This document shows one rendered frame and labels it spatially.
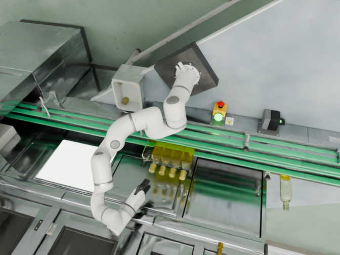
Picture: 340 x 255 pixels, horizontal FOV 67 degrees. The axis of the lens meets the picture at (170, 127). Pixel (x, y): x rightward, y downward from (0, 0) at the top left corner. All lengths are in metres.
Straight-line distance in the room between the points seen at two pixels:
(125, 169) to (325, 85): 1.18
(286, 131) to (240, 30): 0.61
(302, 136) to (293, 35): 0.55
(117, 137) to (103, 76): 1.40
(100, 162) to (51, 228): 0.59
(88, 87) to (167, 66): 1.13
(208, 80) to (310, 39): 0.48
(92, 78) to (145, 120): 1.41
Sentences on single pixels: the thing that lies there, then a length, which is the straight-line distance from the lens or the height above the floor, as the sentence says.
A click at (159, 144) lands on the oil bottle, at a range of 1.53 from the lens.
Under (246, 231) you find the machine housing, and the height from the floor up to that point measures 1.29.
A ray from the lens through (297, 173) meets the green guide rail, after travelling 1.62.
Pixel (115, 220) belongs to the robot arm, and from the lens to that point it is 1.23.
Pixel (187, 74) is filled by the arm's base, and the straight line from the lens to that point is 1.28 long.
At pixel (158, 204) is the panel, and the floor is 1.28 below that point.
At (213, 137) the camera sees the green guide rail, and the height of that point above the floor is 0.95.
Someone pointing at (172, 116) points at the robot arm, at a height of 1.13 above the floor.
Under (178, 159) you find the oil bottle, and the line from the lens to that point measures 1.45.
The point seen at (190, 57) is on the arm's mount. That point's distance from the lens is 1.30.
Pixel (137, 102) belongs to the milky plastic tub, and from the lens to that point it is 1.65.
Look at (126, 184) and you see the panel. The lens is 1.57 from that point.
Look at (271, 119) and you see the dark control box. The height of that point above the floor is 0.83.
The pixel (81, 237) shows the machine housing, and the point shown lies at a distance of 1.54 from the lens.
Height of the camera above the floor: 1.91
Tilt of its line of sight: 42 degrees down
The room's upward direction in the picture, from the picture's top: 159 degrees counter-clockwise
